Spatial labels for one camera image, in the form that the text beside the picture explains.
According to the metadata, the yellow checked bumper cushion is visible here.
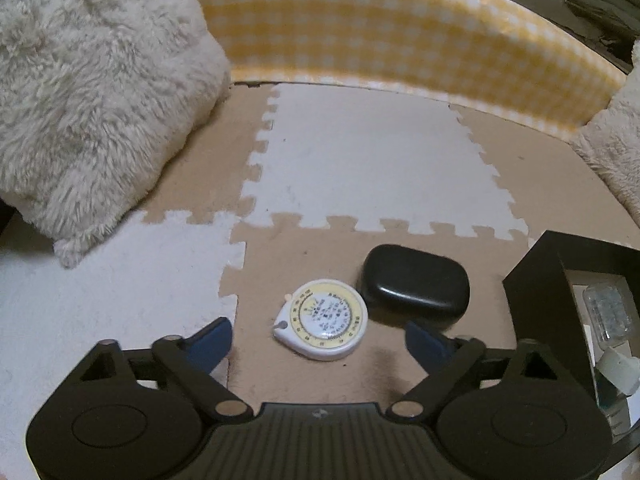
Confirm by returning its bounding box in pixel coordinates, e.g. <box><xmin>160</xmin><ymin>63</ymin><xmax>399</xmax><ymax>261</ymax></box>
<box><xmin>172</xmin><ymin>0</ymin><xmax>629</xmax><ymax>144</ymax></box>

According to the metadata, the light grey fluffy pillow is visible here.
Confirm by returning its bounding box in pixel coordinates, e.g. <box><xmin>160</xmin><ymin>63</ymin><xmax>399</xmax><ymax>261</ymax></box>
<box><xmin>569</xmin><ymin>39</ymin><xmax>640</xmax><ymax>233</ymax></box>

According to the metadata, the black box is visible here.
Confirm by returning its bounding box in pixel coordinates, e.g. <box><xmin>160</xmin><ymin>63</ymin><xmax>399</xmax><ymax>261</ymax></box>
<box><xmin>502</xmin><ymin>230</ymin><xmax>640</xmax><ymax>461</ymax></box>

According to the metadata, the beige foam mat tile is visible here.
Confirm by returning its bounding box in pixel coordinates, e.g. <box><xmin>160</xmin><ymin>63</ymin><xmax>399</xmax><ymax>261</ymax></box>
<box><xmin>219</xmin><ymin>212</ymin><xmax>533</xmax><ymax>408</ymax></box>
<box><xmin>449</xmin><ymin>104</ymin><xmax>640</xmax><ymax>263</ymax></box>
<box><xmin>142</xmin><ymin>84</ymin><xmax>277</xmax><ymax>227</ymax></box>

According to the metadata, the black rounded case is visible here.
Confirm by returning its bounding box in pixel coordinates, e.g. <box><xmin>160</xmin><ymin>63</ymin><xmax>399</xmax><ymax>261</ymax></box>
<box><xmin>358</xmin><ymin>244</ymin><xmax>471</xmax><ymax>332</ymax></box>

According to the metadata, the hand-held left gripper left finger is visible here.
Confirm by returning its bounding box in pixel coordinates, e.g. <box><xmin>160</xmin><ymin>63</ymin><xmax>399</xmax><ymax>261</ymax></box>
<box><xmin>59</xmin><ymin>317</ymin><xmax>252</xmax><ymax>422</ymax></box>

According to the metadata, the clear plastic container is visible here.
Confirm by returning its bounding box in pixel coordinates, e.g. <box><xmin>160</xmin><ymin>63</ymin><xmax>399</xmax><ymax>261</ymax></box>
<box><xmin>582</xmin><ymin>285</ymin><xmax>632</xmax><ymax>349</ymax></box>

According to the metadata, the white foam mat tile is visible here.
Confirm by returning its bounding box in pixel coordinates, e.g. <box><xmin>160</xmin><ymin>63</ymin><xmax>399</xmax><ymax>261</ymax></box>
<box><xmin>241</xmin><ymin>83</ymin><xmax>530</xmax><ymax>244</ymax></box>
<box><xmin>0</xmin><ymin>209</ymin><xmax>248</xmax><ymax>480</ymax></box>

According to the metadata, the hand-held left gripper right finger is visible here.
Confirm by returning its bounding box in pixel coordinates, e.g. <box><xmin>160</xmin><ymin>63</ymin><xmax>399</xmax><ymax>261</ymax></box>
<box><xmin>386</xmin><ymin>321</ymin><xmax>576</xmax><ymax>420</ymax></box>

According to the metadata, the cream fluffy pillow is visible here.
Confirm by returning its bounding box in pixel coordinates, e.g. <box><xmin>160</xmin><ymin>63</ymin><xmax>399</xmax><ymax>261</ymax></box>
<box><xmin>0</xmin><ymin>0</ymin><xmax>234</xmax><ymax>269</ymax></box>

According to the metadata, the white and yellow tape measure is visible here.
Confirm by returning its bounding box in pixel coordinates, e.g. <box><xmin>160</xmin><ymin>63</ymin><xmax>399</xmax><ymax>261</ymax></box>
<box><xmin>272</xmin><ymin>279</ymin><xmax>370</xmax><ymax>362</ymax></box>

